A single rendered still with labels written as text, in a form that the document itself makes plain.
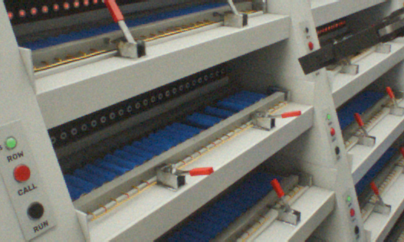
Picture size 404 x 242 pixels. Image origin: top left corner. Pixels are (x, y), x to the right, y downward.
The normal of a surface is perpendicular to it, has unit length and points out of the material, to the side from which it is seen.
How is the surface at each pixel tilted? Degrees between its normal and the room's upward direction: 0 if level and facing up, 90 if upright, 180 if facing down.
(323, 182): 90
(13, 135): 90
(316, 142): 90
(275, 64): 90
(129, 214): 19
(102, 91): 109
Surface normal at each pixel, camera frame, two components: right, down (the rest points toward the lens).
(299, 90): -0.59, 0.30
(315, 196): -0.02, -0.93
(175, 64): 0.81, 0.20
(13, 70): 0.76, -0.11
